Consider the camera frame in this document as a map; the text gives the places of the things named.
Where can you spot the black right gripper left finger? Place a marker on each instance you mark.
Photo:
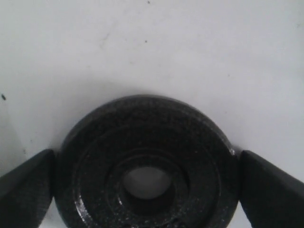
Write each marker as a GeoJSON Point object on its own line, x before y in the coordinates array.
{"type": "Point", "coordinates": [27, 191]}

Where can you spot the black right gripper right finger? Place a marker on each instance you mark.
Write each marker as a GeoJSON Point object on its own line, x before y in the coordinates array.
{"type": "Point", "coordinates": [270, 197]}

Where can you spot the black weight plate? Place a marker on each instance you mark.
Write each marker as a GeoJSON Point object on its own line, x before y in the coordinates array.
{"type": "Point", "coordinates": [146, 131]}

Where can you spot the white rectangular plastic tray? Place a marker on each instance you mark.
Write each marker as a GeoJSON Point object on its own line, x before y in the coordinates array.
{"type": "Point", "coordinates": [239, 62]}

